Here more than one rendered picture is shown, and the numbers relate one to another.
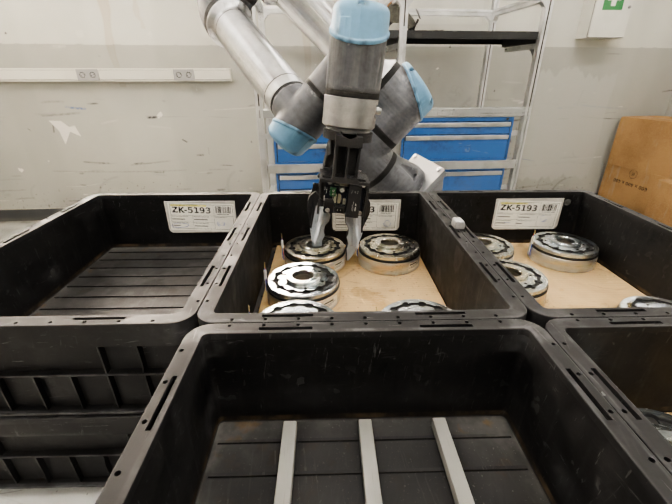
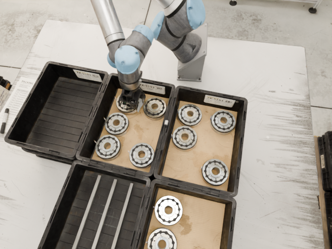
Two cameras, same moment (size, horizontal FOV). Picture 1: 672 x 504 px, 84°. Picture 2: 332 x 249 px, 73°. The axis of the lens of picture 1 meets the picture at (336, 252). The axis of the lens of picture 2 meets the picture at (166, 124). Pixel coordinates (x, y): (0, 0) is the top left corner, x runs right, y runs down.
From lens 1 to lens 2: 0.69 m
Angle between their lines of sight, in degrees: 43
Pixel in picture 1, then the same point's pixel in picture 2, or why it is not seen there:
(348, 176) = (129, 99)
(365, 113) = (132, 87)
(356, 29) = (121, 69)
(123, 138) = not seen: outside the picture
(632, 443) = (140, 213)
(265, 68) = (103, 27)
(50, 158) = not seen: outside the picture
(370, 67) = (130, 78)
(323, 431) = (107, 178)
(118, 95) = not seen: outside the picture
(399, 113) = (182, 28)
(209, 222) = (91, 77)
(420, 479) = (122, 194)
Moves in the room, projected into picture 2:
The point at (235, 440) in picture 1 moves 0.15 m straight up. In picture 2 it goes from (88, 175) to (73, 167)
